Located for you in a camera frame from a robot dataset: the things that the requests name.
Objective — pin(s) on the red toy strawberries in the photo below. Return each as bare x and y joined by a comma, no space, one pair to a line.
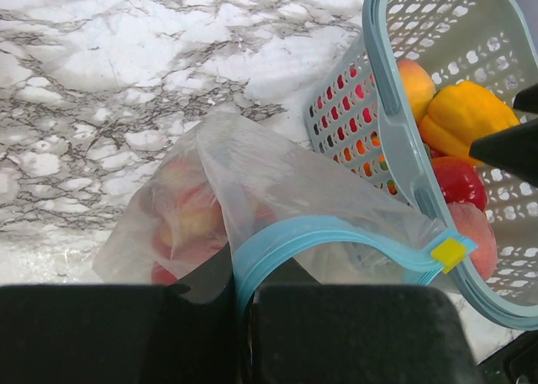
191,224

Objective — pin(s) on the pink toy peach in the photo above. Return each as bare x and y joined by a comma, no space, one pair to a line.
471,222

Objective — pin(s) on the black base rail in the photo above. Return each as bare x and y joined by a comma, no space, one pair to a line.
515,363

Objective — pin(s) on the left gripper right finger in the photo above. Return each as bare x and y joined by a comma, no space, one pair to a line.
305,332

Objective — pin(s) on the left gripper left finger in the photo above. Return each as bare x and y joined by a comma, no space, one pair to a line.
184,332

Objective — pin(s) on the blue plastic strip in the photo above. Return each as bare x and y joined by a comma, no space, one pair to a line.
281,202

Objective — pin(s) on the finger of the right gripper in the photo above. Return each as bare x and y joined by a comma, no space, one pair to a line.
514,149

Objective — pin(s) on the light blue plastic basket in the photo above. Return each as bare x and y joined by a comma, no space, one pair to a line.
424,79

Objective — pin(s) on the yellow toy pepper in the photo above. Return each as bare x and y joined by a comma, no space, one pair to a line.
460,114

